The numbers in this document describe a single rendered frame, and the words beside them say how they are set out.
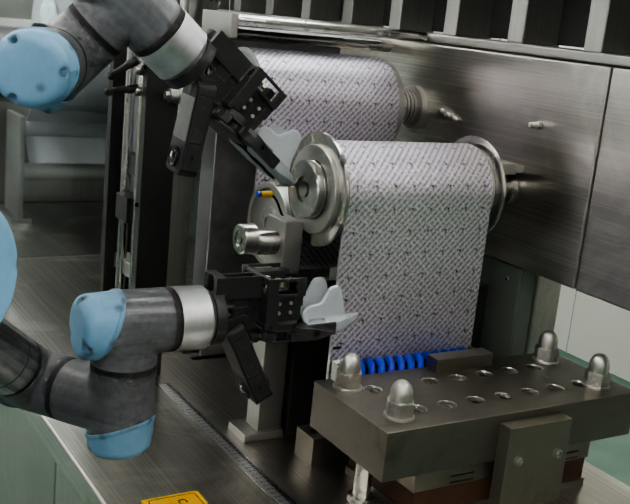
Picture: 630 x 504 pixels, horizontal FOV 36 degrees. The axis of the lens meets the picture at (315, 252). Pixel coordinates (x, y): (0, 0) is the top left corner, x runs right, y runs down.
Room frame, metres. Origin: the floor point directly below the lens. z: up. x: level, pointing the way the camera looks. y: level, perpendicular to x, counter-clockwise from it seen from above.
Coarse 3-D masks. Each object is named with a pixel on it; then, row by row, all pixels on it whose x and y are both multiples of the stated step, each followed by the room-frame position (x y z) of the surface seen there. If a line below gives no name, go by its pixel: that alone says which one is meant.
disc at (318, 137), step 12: (312, 132) 1.25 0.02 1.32; (324, 132) 1.23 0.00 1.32; (300, 144) 1.27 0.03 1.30; (324, 144) 1.22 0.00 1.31; (336, 144) 1.20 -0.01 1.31; (336, 156) 1.20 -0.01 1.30; (348, 180) 1.17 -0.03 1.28; (288, 192) 1.29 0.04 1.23; (348, 192) 1.17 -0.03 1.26; (348, 204) 1.17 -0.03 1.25; (336, 216) 1.19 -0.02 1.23; (336, 228) 1.18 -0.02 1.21; (312, 240) 1.23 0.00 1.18; (324, 240) 1.20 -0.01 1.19
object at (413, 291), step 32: (352, 256) 1.19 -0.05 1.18; (384, 256) 1.22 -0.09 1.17; (416, 256) 1.25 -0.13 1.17; (448, 256) 1.27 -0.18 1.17; (480, 256) 1.30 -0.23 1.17; (352, 288) 1.19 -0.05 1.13; (384, 288) 1.22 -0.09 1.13; (416, 288) 1.25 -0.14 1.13; (448, 288) 1.28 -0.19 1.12; (384, 320) 1.22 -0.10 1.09; (416, 320) 1.25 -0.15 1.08; (448, 320) 1.28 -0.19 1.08; (384, 352) 1.23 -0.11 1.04
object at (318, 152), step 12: (312, 144) 1.24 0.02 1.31; (300, 156) 1.26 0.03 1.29; (312, 156) 1.23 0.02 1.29; (324, 156) 1.21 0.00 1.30; (324, 168) 1.21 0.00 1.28; (336, 168) 1.19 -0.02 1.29; (336, 180) 1.18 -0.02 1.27; (336, 192) 1.18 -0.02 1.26; (336, 204) 1.18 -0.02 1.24; (492, 204) 1.32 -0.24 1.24; (324, 216) 1.20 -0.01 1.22; (312, 228) 1.22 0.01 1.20; (324, 228) 1.20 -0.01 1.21
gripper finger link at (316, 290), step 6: (312, 282) 1.19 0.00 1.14; (318, 282) 1.19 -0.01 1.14; (324, 282) 1.20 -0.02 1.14; (312, 288) 1.19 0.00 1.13; (318, 288) 1.19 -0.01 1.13; (324, 288) 1.20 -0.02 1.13; (306, 294) 1.18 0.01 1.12; (312, 294) 1.19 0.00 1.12; (318, 294) 1.19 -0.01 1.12; (324, 294) 1.20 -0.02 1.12; (306, 300) 1.18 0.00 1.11; (312, 300) 1.19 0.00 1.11; (318, 300) 1.19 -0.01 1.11; (300, 312) 1.17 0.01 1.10; (300, 318) 1.16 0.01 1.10
